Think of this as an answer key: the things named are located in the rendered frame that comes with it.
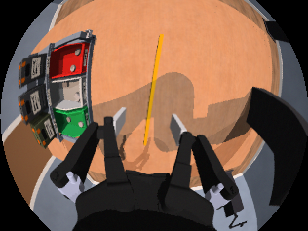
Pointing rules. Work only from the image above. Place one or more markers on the red open bin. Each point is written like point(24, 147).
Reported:
point(63, 57)

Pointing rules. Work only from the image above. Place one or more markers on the green bin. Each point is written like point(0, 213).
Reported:
point(72, 128)

